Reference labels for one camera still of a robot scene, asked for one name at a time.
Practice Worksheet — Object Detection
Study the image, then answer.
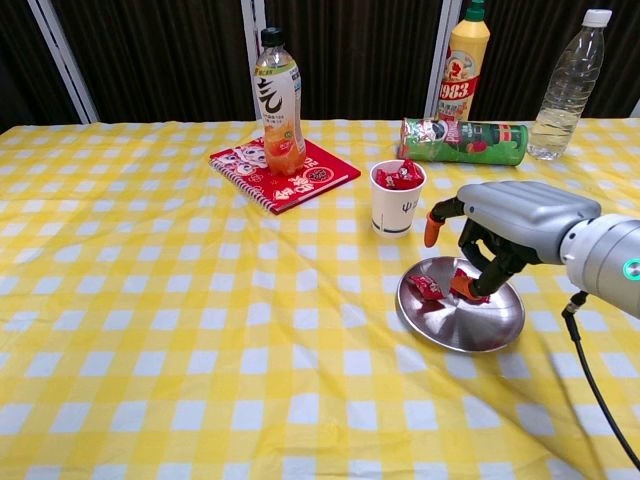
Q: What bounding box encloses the clear water bottle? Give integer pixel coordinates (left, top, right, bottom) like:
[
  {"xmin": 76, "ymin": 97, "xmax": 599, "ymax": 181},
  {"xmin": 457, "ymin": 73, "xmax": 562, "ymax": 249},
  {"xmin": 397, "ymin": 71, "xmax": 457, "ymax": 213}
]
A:
[{"xmin": 527, "ymin": 8, "xmax": 614, "ymax": 161}]

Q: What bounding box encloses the black curtain panel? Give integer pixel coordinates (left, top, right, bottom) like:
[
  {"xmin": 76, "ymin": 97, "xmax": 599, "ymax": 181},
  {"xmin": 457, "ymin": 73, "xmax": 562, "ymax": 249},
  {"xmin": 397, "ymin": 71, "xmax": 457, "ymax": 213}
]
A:
[
  {"xmin": 264, "ymin": 0, "xmax": 446, "ymax": 121},
  {"xmin": 49, "ymin": 0, "xmax": 259, "ymax": 124},
  {"xmin": 462, "ymin": 0, "xmax": 640, "ymax": 121},
  {"xmin": 0, "ymin": 0, "xmax": 84, "ymax": 134}
]

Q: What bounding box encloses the red spiral notebook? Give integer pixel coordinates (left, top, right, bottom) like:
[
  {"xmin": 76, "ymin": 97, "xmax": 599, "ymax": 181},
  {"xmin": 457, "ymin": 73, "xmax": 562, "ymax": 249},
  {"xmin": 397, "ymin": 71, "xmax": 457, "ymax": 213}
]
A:
[{"xmin": 208, "ymin": 138, "xmax": 362, "ymax": 216}]

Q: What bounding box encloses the yellow white checked tablecloth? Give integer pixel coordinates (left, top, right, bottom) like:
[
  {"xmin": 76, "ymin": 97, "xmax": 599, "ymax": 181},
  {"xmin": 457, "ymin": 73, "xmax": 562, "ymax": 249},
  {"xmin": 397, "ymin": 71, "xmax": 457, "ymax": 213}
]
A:
[{"xmin": 0, "ymin": 117, "xmax": 640, "ymax": 480}]

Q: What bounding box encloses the round steel plate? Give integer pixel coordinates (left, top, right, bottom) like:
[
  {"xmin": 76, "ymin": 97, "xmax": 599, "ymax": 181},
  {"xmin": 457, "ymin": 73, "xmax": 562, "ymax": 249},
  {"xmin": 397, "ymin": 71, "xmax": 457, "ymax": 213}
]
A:
[{"xmin": 396, "ymin": 255, "xmax": 525, "ymax": 354}]

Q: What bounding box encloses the orange tea drink bottle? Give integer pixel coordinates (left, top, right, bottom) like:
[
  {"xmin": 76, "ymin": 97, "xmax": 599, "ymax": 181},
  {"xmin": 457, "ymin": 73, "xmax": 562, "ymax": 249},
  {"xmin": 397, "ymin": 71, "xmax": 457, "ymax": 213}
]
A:
[{"xmin": 254, "ymin": 27, "xmax": 308, "ymax": 176}]

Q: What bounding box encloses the green chips can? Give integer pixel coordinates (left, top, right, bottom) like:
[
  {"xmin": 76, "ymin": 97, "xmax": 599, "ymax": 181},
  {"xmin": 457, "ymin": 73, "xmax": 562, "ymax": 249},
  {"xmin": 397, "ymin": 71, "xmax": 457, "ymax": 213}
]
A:
[{"xmin": 397, "ymin": 117, "xmax": 530, "ymax": 167}]

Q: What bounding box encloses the yellow bottle green cap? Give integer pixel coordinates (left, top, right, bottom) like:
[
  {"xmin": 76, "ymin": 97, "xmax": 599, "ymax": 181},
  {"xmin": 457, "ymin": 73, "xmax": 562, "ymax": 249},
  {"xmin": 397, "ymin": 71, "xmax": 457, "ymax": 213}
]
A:
[{"xmin": 438, "ymin": 0, "xmax": 491, "ymax": 124}]

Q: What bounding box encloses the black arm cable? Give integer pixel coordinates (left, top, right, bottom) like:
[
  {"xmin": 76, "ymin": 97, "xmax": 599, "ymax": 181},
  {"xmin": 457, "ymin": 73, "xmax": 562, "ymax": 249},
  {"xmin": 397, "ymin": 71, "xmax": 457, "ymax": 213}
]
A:
[{"xmin": 560, "ymin": 291, "xmax": 640, "ymax": 470}]

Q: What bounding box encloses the white paper cup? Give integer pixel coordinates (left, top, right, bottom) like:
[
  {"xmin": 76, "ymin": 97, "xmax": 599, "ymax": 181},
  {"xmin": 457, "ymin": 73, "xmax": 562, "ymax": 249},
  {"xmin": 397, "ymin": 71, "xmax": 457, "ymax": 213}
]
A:
[{"xmin": 369, "ymin": 160, "xmax": 429, "ymax": 239}]

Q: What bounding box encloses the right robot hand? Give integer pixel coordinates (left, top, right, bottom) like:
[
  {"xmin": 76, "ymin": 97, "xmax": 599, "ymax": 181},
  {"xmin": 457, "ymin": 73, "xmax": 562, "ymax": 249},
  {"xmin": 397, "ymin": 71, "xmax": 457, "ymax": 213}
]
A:
[{"xmin": 423, "ymin": 180, "xmax": 602, "ymax": 301}]

